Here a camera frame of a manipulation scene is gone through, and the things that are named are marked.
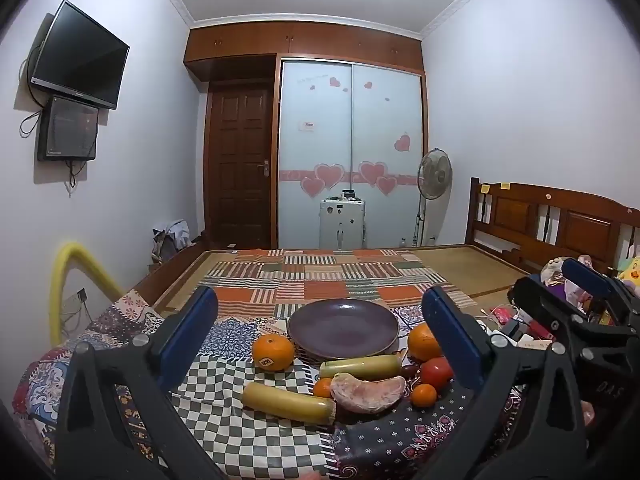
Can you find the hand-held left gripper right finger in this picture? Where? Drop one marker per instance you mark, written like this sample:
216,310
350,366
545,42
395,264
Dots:
450,340

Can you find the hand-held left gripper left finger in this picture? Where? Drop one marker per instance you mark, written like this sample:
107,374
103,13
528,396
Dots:
192,330

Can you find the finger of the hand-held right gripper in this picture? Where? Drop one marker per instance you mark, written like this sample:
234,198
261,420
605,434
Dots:
542,302
587,272

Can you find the red tomato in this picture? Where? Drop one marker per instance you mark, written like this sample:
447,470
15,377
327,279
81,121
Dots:
436,372

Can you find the small mandarin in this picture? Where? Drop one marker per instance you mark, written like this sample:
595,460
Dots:
424,396
323,388

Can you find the pink peeled pomelo segment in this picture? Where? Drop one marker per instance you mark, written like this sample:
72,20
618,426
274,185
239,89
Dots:
367,394

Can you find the purple round plate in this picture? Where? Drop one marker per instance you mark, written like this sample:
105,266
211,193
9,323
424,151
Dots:
342,327

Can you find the person's right hand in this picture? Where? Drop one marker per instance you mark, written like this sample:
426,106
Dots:
588,414

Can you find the white pink plush toy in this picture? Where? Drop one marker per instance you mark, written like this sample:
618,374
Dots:
555,272

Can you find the red packet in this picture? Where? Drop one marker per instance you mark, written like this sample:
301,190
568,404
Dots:
504,315

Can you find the small white box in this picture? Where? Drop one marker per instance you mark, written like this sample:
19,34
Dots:
535,344

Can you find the yellow plush toy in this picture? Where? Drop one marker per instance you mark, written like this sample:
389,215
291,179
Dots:
631,271

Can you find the small dark red date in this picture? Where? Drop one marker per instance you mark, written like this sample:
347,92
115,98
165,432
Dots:
409,370

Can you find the tan woven bed mat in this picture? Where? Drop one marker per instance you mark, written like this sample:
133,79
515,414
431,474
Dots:
460,265

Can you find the floral checkered patchwork quilt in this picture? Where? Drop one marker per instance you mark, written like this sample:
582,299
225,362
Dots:
215,410

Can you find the large orange with sticker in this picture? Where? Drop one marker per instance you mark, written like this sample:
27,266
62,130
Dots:
272,352

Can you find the pile of grey clothes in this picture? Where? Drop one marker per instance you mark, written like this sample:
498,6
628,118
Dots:
170,240

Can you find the orange striped patchwork blanket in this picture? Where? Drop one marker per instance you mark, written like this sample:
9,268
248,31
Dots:
320,275

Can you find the yellow foam tube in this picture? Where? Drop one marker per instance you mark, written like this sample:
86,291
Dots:
57,280

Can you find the white boxy appliance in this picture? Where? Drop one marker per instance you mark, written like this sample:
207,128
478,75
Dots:
342,225

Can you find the brown wooden door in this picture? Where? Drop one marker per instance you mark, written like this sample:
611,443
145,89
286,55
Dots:
240,160

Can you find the frosted wardrobe with heart stickers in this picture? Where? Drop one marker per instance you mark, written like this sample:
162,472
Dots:
350,125

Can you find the wooden overhead cabinet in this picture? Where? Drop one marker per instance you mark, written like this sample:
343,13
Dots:
300,40

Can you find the wall power socket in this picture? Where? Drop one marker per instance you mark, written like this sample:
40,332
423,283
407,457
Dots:
75,299

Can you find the standing pedestal fan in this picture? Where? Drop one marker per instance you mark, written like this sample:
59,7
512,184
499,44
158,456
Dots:
434,172

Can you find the small wall-mounted monitor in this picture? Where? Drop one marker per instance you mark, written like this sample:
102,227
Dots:
67,130

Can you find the wall-mounted black television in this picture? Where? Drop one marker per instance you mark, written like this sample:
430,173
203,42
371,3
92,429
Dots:
80,55

